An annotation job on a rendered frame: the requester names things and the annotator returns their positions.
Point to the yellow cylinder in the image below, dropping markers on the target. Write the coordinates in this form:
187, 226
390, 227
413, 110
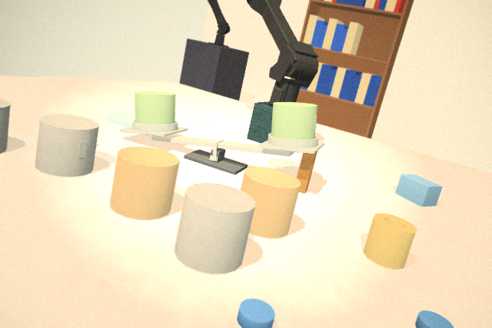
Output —
389, 241

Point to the pale green cylinder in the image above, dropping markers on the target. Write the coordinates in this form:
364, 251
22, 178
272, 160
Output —
155, 108
294, 121

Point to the orange cylinder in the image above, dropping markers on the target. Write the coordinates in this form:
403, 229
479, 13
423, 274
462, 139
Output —
144, 183
275, 193

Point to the blue cylinder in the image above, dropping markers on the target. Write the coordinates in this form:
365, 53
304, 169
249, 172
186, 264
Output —
255, 313
428, 319

